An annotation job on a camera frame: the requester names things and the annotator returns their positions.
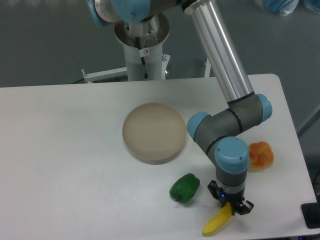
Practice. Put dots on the silver and grey robot arm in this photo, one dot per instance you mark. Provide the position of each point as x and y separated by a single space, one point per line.
141 27

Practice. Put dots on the black device at edge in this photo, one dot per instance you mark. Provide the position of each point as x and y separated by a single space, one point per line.
311 214

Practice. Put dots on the white metal bracket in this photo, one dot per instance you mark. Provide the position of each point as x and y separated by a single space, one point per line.
104 75
207 71

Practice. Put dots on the white metal bracket right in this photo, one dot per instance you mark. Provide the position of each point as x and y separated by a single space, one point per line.
207 71

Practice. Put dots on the white metal bracket left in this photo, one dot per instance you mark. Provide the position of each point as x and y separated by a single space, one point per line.
104 75

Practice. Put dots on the beige round plate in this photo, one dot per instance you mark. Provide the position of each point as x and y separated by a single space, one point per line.
154 132

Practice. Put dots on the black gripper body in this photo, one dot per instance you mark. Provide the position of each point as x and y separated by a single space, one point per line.
224 193

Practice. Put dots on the orange toy pumpkin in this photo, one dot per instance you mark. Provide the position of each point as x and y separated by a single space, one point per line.
261 156

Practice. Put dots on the blue plastic bag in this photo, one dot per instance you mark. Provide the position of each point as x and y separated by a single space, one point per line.
285 7

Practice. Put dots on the grey metal table leg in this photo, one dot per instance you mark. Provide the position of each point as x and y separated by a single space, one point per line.
309 121

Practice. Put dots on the green toy bell pepper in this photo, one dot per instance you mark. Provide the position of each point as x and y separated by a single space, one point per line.
184 189

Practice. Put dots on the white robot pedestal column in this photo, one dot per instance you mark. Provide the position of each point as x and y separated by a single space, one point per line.
145 63

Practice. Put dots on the yellow toy banana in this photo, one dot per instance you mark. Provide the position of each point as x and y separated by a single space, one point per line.
218 221

